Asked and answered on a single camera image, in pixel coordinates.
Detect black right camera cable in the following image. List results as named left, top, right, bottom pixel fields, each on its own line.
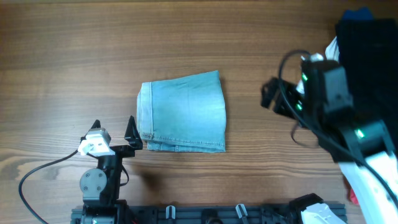
left=277, top=49, right=398, bottom=206

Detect black camera cable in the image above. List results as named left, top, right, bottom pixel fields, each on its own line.
left=18, top=149, right=79, bottom=224
left=277, top=49, right=398, bottom=206

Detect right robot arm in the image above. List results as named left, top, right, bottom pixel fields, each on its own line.
left=262, top=57, right=397, bottom=223

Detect black garment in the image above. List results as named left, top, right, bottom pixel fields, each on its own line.
left=335, top=19, right=397, bottom=144

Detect right grey rail clip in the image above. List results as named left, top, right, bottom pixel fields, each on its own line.
left=235, top=203, right=249, bottom=224

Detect white garment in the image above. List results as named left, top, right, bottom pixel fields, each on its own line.
left=325, top=37, right=340, bottom=62

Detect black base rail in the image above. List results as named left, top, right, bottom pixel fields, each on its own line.
left=70, top=202, right=348, bottom=224

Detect dark blue garment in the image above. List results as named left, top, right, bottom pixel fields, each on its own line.
left=341, top=7, right=374, bottom=21

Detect light blue denim shorts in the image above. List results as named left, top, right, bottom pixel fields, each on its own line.
left=137, top=71, right=226, bottom=153

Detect left grey rail clip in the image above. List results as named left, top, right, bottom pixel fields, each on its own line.
left=165, top=205, right=176, bottom=220

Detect red garment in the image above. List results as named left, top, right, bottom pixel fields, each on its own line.
left=349, top=189, right=359, bottom=205

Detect black left camera cable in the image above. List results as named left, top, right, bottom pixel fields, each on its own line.
left=18, top=149, right=79, bottom=224

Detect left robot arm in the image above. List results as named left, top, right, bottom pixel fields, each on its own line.
left=70, top=116, right=143, bottom=224

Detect grey rail clip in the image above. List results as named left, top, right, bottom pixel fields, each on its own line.
left=235, top=203, right=249, bottom=224
left=165, top=205, right=176, bottom=220

